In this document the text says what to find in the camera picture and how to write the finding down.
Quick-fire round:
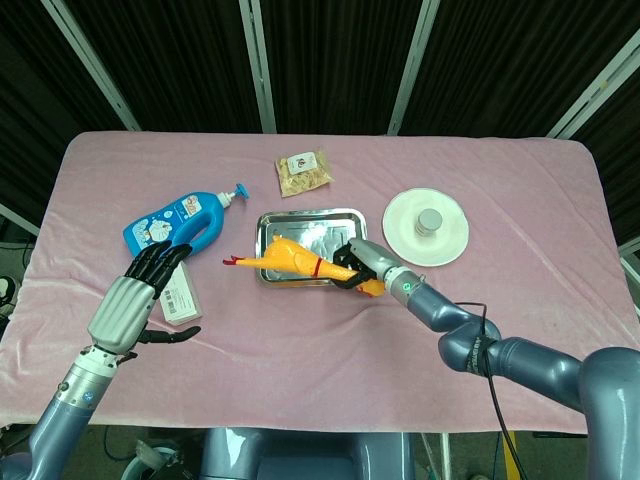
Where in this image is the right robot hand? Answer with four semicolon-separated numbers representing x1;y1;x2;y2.
329;238;405;293

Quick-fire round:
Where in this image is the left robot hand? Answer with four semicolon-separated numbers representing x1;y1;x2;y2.
86;239;203;358

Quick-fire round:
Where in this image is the yellow rubber chicken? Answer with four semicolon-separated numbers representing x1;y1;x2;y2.
222;234;389;299

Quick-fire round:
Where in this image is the stainless steel tray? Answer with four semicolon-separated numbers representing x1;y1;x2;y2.
253;209;370;290

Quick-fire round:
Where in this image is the pink tablecloth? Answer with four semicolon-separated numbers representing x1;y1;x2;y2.
0;130;640;434

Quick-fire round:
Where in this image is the white paper plate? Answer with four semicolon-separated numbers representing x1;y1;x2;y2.
382;187;472;268

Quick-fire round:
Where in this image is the white cardboard box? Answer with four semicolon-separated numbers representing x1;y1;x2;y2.
158;261;206;323

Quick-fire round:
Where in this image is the small white grey-lidded jar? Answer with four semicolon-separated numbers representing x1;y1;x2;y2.
414;208;445;238

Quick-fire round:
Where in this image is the blue pump detergent bottle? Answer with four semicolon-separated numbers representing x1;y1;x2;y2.
122;182;252;258

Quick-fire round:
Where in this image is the clear bag of snacks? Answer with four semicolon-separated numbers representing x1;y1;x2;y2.
273;145;336;198

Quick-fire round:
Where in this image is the white plastic bucket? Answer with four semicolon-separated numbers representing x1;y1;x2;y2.
121;438;182;480

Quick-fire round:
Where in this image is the black pleated curtain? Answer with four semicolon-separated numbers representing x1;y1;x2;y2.
0;0;640;281

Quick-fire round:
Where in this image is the grey-blue robot torso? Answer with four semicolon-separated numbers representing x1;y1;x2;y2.
198;426;417;480

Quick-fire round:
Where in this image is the grey aluminium frame rail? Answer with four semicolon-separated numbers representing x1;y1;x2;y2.
0;201;41;237
618;243;640;282

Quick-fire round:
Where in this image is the grey aluminium frame post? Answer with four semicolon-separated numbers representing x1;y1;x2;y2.
238;0;278;135
41;0;142;133
546;48;640;140
388;0;442;136

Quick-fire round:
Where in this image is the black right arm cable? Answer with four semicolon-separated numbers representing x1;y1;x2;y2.
452;301;527;480

